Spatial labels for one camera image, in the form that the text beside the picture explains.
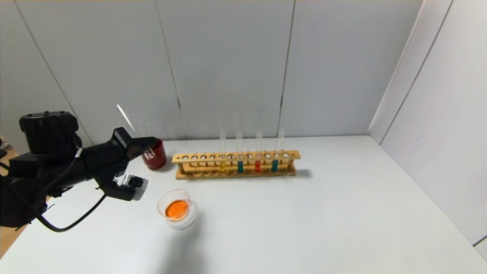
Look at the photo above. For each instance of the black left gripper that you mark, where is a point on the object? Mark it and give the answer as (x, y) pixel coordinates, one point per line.
(122, 141)

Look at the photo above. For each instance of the yellow pigment glass test tube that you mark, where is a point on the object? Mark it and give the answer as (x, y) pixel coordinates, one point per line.
(223, 167)
(148, 129)

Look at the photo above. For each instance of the red pigment glass test tube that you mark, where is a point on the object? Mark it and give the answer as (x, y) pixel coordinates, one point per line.
(257, 166)
(125, 114)

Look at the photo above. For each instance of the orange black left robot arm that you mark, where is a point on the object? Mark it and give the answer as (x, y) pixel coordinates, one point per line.
(42, 163)

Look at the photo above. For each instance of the teal pigment glass test tube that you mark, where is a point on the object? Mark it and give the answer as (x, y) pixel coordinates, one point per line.
(240, 167)
(274, 166)

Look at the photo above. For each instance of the wooden test tube rack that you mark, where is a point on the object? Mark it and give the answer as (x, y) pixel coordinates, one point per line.
(243, 175)

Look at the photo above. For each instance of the dark red cup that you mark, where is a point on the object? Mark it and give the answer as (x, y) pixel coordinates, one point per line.
(158, 160)

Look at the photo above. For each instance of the clear glass dish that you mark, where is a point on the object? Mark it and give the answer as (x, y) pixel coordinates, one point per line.
(177, 209)

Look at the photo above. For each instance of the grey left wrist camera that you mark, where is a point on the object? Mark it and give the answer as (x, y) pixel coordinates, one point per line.
(129, 186)

